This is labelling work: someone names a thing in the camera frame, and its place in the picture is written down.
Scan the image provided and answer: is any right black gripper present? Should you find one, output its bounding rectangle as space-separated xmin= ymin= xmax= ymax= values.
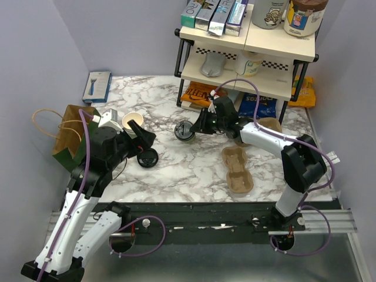
xmin=190 ymin=107 xmax=227 ymax=135

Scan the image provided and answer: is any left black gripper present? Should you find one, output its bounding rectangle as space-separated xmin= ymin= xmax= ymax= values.
xmin=108 ymin=120 xmax=156 ymax=171

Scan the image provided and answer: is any black plastic lid stack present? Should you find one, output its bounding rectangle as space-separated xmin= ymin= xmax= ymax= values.
xmin=137 ymin=148 xmax=159 ymax=169

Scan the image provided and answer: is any single black plastic lid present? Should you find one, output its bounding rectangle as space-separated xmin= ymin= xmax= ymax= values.
xmin=174 ymin=120 xmax=193 ymax=141

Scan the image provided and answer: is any single green paper cup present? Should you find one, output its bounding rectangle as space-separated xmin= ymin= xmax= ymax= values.
xmin=181 ymin=132 xmax=196 ymax=143

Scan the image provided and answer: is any green paper cup stack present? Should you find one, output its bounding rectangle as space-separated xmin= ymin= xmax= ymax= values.
xmin=122 ymin=112 xmax=146 ymax=139

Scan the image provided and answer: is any brown pulp cup carrier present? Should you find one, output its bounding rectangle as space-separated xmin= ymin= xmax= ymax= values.
xmin=234 ymin=117 xmax=283 ymax=148
xmin=221 ymin=146 xmax=254 ymax=194

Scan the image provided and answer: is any brown paper bag green side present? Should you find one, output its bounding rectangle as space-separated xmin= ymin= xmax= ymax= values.
xmin=31 ymin=105 xmax=102 ymax=173

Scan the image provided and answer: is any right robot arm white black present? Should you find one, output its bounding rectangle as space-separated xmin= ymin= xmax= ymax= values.
xmin=190 ymin=96 xmax=327 ymax=230

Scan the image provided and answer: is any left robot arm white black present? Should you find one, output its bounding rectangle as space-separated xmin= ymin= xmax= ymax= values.
xmin=21 ymin=120 xmax=156 ymax=281

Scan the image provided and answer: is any orange kettle chips bag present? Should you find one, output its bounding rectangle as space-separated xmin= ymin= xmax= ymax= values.
xmin=180 ymin=82 xmax=217 ymax=108

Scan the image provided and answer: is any blue doritos chips bag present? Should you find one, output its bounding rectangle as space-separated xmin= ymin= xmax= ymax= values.
xmin=238 ymin=93 xmax=277 ymax=119

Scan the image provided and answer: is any blue razor package box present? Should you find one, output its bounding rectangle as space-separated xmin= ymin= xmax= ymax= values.
xmin=82 ymin=71 xmax=112 ymax=103

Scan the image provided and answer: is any white paper roll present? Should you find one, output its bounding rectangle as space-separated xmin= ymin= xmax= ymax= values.
xmin=234 ymin=51 xmax=264 ymax=77

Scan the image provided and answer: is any cream black tiered shelf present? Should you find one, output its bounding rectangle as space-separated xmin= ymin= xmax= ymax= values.
xmin=173 ymin=3 xmax=320 ymax=124

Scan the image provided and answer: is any silver blue toothpaste box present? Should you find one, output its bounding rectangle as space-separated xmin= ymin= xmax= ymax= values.
xmin=208 ymin=0 xmax=235 ymax=36

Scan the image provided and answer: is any white blue toothpaste box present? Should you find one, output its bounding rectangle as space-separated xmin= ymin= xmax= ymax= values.
xmin=225 ymin=0 xmax=249 ymax=36

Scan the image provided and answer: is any teal toothpaste box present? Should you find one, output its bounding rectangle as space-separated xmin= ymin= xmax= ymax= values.
xmin=180 ymin=0 xmax=204 ymax=28

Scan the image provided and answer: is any yellow snack bag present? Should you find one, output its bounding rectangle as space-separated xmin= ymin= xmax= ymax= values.
xmin=288 ymin=76 xmax=316 ymax=108

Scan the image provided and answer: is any grey cartoon mug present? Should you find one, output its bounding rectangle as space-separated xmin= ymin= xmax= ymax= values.
xmin=251 ymin=0 xmax=288 ymax=29

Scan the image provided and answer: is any grey cup with straws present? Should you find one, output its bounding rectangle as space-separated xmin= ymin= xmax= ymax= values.
xmin=326 ymin=151 xmax=340 ymax=164

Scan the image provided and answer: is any white cartoon canister brown lid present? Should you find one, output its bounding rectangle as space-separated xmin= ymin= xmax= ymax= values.
xmin=284 ymin=0 xmax=328 ymax=37

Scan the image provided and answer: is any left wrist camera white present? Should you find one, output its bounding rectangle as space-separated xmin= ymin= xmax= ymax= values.
xmin=92 ymin=109 xmax=123 ymax=132

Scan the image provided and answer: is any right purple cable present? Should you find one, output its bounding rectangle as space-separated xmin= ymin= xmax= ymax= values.
xmin=213 ymin=78 xmax=337 ymax=256

